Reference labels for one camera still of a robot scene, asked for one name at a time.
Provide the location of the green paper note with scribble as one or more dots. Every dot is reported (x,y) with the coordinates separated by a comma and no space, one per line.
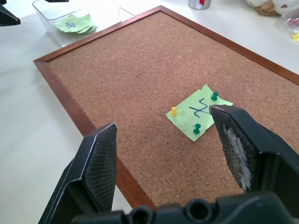
(195,114)

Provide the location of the yellow push pin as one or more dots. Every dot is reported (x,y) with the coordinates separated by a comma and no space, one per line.
(173,111)

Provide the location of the green push pin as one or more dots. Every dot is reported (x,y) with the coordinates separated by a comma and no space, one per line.
(214,95)
(197,129)

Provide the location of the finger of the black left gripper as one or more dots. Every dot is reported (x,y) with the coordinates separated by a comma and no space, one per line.
(8,17)

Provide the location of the white and brown plush toy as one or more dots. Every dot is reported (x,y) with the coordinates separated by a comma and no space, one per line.
(264,7)

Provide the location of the silver metal can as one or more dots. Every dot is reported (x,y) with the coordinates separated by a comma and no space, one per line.
(199,4)

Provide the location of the stack of green paper notes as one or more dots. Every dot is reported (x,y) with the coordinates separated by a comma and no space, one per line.
(76,24)

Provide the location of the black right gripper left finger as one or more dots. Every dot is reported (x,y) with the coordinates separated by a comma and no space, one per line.
(100,168)

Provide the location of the clear plastic container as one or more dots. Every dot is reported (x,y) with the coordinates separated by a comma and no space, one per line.
(70,21)

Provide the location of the clear bag of pins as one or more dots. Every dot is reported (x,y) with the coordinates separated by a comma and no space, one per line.
(288,24)

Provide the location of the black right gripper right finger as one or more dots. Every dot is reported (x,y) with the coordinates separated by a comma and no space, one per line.
(243,144)

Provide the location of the wood-framed cork board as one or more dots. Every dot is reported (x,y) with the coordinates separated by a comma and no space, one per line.
(149,98)

